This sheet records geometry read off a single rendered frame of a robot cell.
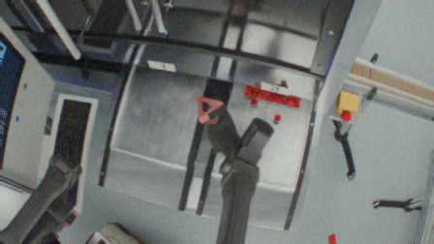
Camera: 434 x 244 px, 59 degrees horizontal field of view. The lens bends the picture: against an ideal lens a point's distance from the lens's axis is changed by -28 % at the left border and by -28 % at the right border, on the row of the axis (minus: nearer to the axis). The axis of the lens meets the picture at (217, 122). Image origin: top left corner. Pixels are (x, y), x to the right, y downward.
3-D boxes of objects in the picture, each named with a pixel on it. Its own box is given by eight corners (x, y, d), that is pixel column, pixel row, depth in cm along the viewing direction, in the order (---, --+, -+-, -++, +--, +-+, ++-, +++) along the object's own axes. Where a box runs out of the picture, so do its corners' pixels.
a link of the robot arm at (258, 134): (218, 175, 114) (251, 191, 116) (245, 136, 110) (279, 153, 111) (221, 148, 125) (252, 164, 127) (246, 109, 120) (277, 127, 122)
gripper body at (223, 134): (227, 110, 125) (243, 131, 120) (236, 135, 133) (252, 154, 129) (203, 125, 124) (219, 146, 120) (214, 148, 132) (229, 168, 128)
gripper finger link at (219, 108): (208, 84, 128) (228, 108, 123) (215, 102, 134) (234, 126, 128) (184, 99, 127) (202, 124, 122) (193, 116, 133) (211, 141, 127)
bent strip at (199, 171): (196, 164, 160) (194, 160, 154) (205, 166, 159) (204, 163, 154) (186, 206, 156) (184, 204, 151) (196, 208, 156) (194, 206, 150)
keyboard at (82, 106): (64, 99, 175) (63, 97, 173) (92, 104, 174) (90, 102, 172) (48, 196, 165) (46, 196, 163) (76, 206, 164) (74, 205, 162)
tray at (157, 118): (139, 53, 170) (137, 49, 167) (212, 65, 168) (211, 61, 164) (111, 148, 162) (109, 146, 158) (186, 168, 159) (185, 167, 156)
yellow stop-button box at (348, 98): (337, 91, 156) (341, 84, 149) (356, 97, 155) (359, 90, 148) (335, 113, 154) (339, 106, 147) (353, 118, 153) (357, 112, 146)
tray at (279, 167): (236, 70, 167) (236, 66, 164) (313, 89, 164) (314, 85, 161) (212, 174, 159) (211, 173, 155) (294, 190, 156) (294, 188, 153)
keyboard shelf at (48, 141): (46, 92, 179) (45, 90, 177) (99, 100, 177) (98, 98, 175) (29, 195, 168) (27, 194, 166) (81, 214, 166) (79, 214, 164)
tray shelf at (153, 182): (127, 53, 172) (126, 52, 171) (325, 94, 166) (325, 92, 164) (94, 184, 161) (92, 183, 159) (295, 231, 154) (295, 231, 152)
